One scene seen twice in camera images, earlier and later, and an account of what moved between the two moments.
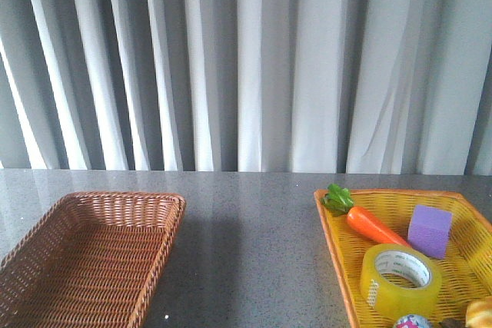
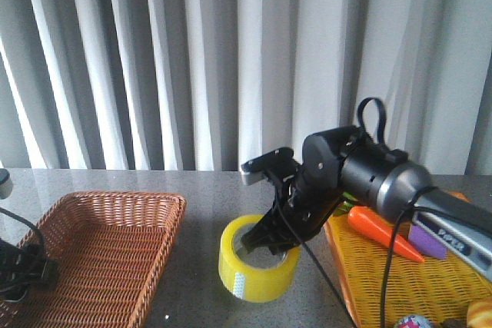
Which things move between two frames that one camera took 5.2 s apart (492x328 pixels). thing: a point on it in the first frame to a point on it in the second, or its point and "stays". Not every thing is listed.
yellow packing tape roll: [398, 279] to [249, 283]
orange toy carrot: [339, 201] stays
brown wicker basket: [88, 261] stays
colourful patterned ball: [412, 321] stays
